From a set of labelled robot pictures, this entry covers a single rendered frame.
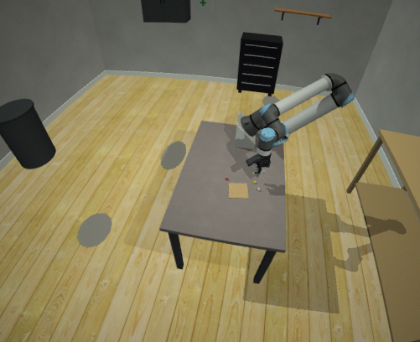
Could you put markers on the tan mat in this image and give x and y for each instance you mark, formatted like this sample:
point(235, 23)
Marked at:
point(238, 191)

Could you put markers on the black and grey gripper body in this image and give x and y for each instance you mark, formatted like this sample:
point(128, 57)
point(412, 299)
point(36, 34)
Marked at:
point(264, 162)

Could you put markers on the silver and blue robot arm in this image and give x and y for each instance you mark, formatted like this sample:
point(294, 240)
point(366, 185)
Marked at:
point(274, 131)

